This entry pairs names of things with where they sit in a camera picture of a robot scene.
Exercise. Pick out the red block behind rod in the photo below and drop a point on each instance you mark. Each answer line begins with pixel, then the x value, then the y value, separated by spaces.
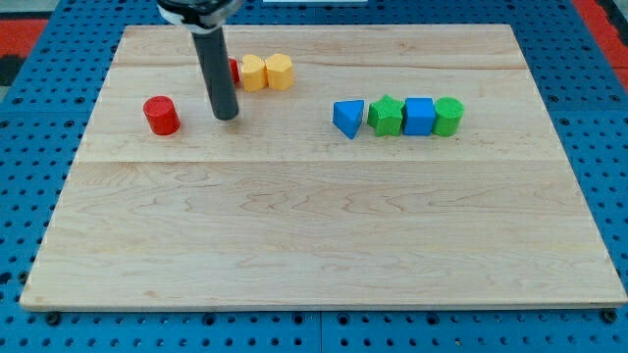
pixel 234 70

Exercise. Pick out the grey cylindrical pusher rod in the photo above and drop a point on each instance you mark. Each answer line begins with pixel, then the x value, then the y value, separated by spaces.
pixel 211 49

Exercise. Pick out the yellow heart block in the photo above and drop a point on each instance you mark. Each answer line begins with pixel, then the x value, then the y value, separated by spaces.
pixel 253 73

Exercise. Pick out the green star block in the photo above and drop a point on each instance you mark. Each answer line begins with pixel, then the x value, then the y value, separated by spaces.
pixel 385 116

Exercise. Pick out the wooden board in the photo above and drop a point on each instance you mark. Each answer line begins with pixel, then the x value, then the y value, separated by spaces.
pixel 279 210

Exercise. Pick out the yellow hexagon block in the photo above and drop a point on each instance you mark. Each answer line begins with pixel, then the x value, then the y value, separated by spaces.
pixel 279 71

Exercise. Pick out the blue cube block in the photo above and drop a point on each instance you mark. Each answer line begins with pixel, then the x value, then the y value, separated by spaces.
pixel 418 116

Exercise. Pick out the red cylinder block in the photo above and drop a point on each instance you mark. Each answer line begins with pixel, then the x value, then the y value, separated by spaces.
pixel 161 115

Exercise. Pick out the blue triangle block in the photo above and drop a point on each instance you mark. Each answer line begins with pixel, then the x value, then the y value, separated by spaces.
pixel 347 116

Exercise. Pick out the green cylinder block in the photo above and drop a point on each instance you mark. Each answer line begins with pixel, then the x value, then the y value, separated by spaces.
pixel 448 114

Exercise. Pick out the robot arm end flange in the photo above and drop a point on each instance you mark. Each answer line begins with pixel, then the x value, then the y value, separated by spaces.
pixel 198 16

